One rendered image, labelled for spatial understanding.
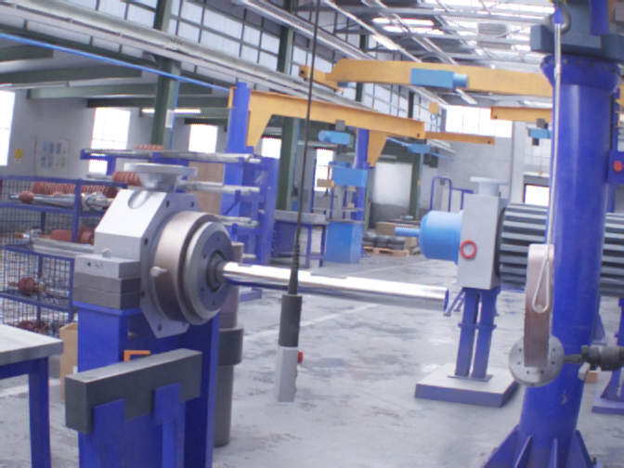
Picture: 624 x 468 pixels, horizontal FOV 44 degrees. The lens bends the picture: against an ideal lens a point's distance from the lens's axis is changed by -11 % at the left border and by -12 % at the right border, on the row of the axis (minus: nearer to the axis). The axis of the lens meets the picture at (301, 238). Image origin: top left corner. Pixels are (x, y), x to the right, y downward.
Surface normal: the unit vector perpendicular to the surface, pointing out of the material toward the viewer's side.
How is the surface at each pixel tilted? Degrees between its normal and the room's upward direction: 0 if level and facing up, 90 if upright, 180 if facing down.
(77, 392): 90
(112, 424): 90
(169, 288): 108
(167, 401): 90
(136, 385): 90
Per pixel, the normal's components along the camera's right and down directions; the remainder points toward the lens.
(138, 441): 0.93, 0.10
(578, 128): -0.35, 0.02
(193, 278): 0.54, 0.16
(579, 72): -0.33, 0.64
